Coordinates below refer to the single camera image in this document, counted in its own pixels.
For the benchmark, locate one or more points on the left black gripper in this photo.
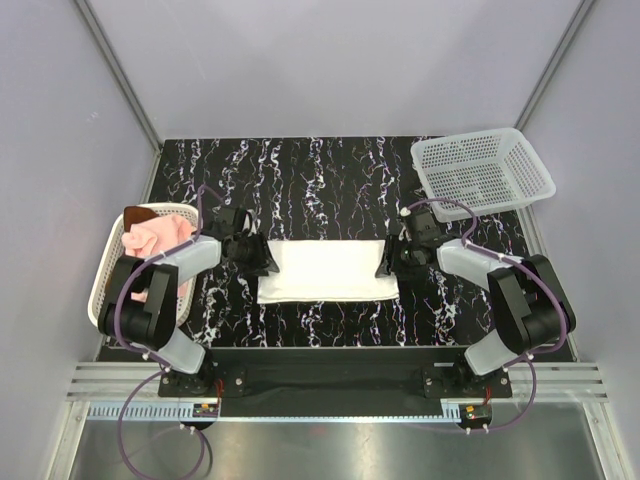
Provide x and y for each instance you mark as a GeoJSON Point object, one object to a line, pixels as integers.
{"type": "Point", "coordinates": [262, 261]}

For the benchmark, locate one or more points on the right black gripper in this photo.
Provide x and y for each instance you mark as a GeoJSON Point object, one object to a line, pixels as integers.
{"type": "Point", "coordinates": [387, 264]}

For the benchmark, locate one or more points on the white towel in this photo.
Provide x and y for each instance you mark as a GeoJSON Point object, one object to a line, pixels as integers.
{"type": "Point", "coordinates": [326, 271]}

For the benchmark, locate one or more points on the pink towel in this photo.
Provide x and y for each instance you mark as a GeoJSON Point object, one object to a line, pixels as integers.
{"type": "Point", "coordinates": [157, 235]}

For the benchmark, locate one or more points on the brown towel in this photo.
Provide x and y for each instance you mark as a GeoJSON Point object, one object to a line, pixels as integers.
{"type": "Point", "coordinates": [133, 215]}

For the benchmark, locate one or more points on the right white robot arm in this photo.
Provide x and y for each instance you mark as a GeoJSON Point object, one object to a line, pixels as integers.
{"type": "Point", "coordinates": [530, 310]}

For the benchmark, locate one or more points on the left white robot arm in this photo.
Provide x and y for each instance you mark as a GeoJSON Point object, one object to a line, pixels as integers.
{"type": "Point", "coordinates": [140, 305]}

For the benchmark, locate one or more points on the white basket with towels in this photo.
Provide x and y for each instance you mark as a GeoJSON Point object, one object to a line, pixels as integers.
{"type": "Point", "coordinates": [114, 250]}

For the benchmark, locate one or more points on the black marble pattern mat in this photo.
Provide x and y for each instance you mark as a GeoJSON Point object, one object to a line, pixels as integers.
{"type": "Point", "coordinates": [319, 189]}

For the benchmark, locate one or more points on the empty white mesh basket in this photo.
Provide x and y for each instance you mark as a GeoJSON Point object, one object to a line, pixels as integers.
{"type": "Point", "coordinates": [483, 173]}

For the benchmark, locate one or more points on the left controller board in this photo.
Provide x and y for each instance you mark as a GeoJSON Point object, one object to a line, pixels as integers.
{"type": "Point", "coordinates": [205, 410]}

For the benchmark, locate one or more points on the controller board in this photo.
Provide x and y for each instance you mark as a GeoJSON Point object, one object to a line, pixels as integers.
{"type": "Point", "coordinates": [205, 410]}
{"type": "Point", "coordinates": [478, 413]}

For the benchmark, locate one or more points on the right controller board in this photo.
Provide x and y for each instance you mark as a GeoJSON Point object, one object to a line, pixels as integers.
{"type": "Point", "coordinates": [478, 413]}

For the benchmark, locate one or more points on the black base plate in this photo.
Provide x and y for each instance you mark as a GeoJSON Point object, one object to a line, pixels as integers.
{"type": "Point", "coordinates": [435, 372]}

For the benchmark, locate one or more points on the slotted cable duct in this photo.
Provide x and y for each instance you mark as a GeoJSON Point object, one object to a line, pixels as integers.
{"type": "Point", "coordinates": [144, 411]}

